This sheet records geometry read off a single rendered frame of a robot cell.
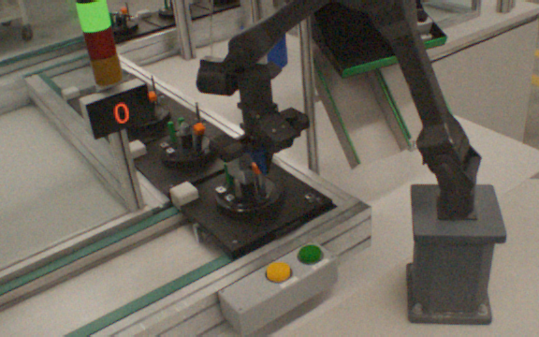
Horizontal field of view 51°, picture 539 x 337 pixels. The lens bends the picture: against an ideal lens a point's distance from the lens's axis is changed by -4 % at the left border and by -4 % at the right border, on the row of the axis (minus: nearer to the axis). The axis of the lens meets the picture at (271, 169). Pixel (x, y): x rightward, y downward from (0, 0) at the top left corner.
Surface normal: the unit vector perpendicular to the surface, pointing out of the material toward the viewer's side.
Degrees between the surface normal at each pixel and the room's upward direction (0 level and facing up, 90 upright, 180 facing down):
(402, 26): 118
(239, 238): 0
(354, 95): 45
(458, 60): 90
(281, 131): 23
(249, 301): 0
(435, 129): 62
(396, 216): 0
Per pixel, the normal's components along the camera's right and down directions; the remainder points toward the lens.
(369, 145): 0.24, -0.29
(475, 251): -0.15, 0.53
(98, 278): -0.09, -0.84
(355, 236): 0.58, 0.38
